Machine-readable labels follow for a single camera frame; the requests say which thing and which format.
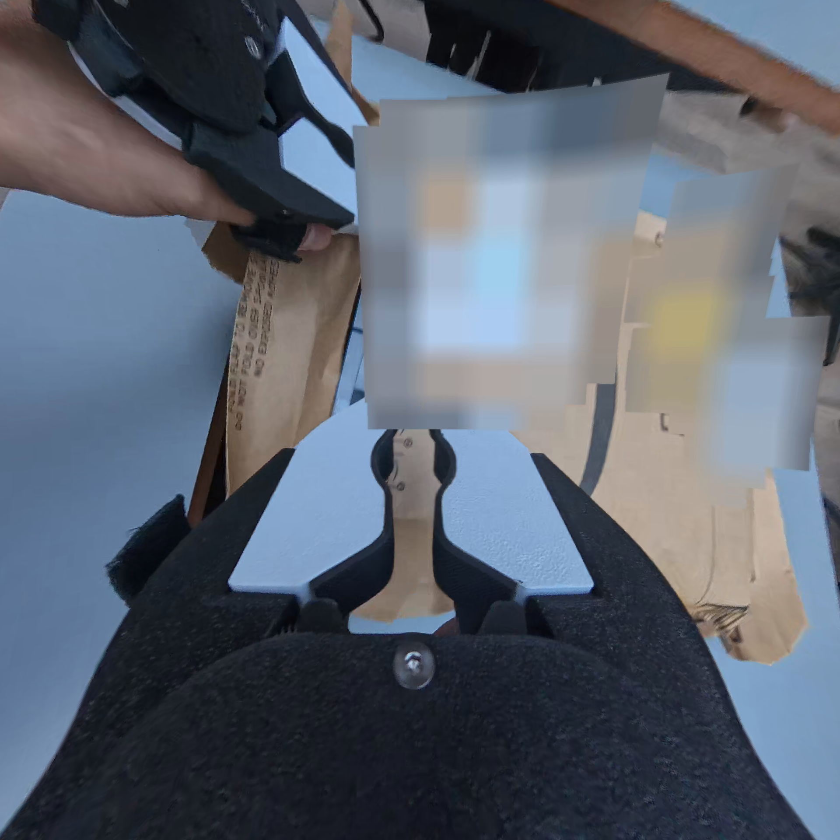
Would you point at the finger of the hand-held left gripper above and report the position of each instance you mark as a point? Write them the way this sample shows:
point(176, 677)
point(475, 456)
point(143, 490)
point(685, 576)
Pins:
point(308, 164)
point(315, 72)

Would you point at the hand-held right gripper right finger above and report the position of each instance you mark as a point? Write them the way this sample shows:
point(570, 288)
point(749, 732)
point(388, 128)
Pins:
point(518, 525)

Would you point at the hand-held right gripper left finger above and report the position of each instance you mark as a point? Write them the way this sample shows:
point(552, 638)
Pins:
point(315, 525)

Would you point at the brown paper mailer bag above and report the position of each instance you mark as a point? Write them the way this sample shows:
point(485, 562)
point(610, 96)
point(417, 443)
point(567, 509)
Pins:
point(295, 367)

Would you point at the person's left forearm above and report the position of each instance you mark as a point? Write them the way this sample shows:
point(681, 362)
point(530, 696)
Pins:
point(33, 118)

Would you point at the grey desk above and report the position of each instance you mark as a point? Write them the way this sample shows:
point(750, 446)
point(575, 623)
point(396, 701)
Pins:
point(98, 394)

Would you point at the person's left hand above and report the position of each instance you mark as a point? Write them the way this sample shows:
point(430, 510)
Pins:
point(144, 177)

